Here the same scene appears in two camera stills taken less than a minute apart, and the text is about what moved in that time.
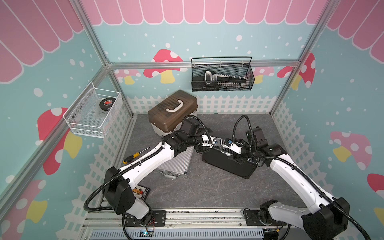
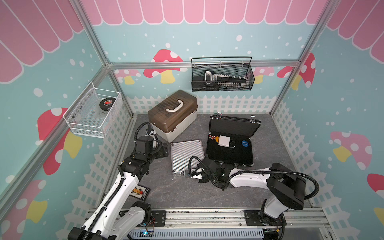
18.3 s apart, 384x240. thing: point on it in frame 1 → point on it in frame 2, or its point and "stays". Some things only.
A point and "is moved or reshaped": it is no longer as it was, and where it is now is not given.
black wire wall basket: (219, 74) stays
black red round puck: (106, 102) stays
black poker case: (219, 157) is moved or reshaped
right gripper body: (247, 151) → (204, 178)
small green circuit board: (146, 233) stays
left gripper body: (193, 140) → (157, 152)
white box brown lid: (167, 116) stays
